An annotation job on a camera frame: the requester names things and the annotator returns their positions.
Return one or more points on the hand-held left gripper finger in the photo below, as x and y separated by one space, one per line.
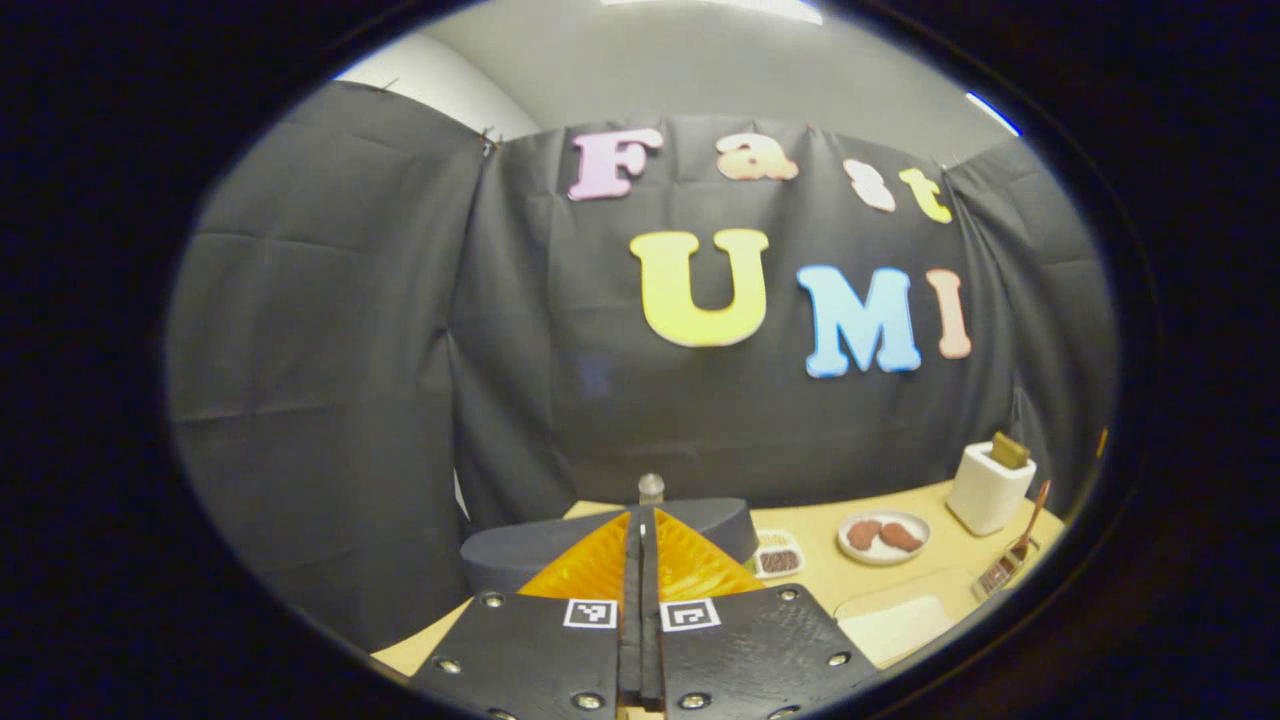
652 600
630 600

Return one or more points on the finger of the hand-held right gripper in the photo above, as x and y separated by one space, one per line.
1101 443

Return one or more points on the brown wooden spoon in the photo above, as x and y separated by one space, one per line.
1030 520

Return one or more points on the dark silver rice cooker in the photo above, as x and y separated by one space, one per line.
510 555

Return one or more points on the brown toast slice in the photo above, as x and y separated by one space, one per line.
1010 452

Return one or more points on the small glass bottle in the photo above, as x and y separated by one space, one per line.
651 488

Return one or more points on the white toaster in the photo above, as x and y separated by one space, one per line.
985 495

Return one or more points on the red beans heap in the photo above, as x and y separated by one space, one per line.
778 561

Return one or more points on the white divided dish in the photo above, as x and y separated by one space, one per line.
797 555

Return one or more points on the brown meat piece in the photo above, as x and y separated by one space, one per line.
902 538
863 535

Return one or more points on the round white plate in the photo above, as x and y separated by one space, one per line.
885 555

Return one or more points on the clear plastic box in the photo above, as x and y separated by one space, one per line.
900 585

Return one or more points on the black backdrop cloth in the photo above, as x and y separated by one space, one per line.
400 350

